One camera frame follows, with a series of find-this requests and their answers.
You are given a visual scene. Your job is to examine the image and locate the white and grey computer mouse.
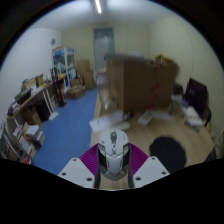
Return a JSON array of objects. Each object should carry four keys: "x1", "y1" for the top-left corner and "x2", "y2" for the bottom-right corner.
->
[{"x1": 97, "y1": 128, "x2": 131, "y2": 182}]

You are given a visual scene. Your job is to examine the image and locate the tall stacked cardboard boxes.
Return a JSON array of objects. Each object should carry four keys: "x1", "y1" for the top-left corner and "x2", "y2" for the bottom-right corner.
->
[{"x1": 75, "y1": 59, "x2": 97, "y2": 90}]

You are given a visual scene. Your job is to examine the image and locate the cluttered wooden side desk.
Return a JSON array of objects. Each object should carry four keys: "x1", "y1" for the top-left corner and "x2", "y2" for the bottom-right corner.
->
[{"x1": 6, "y1": 74, "x2": 68, "y2": 128}]

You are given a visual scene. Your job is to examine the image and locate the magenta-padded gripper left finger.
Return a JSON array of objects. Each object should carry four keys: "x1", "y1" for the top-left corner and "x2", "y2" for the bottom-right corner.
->
[{"x1": 57, "y1": 143, "x2": 101, "y2": 189}]

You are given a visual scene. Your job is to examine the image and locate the ceiling tube light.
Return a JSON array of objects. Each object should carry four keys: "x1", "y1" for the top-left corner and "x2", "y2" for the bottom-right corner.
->
[{"x1": 94, "y1": 0, "x2": 103, "y2": 15}]

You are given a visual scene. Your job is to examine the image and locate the white paper sheet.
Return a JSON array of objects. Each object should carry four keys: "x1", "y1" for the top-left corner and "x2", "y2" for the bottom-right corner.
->
[
  {"x1": 151, "y1": 109, "x2": 178, "y2": 122},
  {"x1": 88, "y1": 109, "x2": 126, "y2": 134}
]

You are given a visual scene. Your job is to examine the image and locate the black computer monitor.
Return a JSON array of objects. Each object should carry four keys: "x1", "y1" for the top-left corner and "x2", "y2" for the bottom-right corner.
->
[{"x1": 184, "y1": 77, "x2": 209, "y2": 118}]

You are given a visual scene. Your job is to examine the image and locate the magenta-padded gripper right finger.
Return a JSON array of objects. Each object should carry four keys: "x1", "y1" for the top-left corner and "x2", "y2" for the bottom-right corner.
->
[{"x1": 128, "y1": 143, "x2": 171, "y2": 189}]

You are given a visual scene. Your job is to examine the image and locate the open cardboard box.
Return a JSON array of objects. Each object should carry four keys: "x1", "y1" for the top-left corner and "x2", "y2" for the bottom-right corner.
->
[{"x1": 67, "y1": 84, "x2": 87, "y2": 100}]

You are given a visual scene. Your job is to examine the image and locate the black floor stand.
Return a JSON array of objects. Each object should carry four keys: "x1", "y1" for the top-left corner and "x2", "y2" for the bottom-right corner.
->
[{"x1": 49, "y1": 66, "x2": 68, "y2": 108}]

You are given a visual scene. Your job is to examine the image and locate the large brown cardboard box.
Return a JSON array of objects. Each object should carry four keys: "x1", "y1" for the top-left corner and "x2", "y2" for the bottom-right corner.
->
[{"x1": 104, "y1": 53, "x2": 179, "y2": 113}]

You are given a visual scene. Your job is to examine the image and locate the black scalloped mouse pad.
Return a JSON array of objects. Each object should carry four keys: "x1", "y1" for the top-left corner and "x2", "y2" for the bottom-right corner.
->
[{"x1": 148, "y1": 135, "x2": 188, "y2": 174}]

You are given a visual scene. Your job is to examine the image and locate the clear plastic water jug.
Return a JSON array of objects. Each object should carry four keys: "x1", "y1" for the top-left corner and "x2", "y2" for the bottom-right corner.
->
[{"x1": 96, "y1": 71, "x2": 111, "y2": 111}]

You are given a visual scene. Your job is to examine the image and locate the glass-door display cabinet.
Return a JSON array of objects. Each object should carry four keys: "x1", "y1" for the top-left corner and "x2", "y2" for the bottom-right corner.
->
[{"x1": 51, "y1": 46, "x2": 77, "y2": 89}]

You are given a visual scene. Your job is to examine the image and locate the grey door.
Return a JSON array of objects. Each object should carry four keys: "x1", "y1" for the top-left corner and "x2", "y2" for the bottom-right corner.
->
[{"x1": 93, "y1": 27, "x2": 116, "y2": 71}]

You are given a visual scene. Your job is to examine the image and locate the open white notebook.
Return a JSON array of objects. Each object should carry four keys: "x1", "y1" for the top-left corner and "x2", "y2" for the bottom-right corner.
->
[{"x1": 181, "y1": 105, "x2": 205, "y2": 128}]

